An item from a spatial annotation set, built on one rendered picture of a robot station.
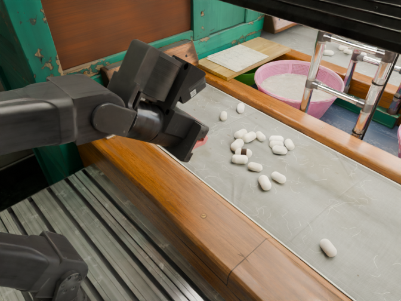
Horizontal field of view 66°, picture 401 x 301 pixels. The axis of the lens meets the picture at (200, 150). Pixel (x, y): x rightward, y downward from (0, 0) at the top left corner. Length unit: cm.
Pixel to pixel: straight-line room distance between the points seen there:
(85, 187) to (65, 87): 45
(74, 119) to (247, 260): 34
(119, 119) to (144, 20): 58
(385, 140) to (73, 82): 85
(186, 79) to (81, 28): 44
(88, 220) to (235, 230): 33
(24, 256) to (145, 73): 27
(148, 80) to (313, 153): 48
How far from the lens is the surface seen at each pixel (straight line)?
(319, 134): 80
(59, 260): 49
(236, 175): 68
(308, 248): 60
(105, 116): 37
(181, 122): 46
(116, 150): 73
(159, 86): 42
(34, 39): 80
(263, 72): 107
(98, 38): 87
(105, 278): 64
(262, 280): 52
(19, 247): 46
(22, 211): 81
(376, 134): 103
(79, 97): 35
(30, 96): 36
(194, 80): 46
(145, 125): 43
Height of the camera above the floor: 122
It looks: 41 degrees down
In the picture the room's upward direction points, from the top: straight up
